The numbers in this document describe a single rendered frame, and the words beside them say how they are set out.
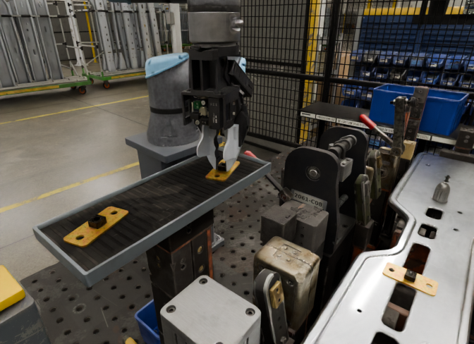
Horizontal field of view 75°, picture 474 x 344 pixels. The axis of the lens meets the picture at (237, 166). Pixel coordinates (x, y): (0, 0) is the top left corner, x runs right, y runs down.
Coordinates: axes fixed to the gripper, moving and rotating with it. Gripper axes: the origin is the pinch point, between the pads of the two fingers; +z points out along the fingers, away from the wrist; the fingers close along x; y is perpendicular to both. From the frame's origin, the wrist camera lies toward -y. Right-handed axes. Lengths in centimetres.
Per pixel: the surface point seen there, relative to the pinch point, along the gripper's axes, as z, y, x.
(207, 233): 10.5, 7.9, -0.1
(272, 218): 8.1, 3.0, 10.4
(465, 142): 14, -71, 59
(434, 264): 17.9, -6.8, 39.4
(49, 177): 117, -145, -247
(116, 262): 2.1, 26.2, -2.6
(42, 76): 76, -418, -564
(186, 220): 2.3, 15.8, 0.9
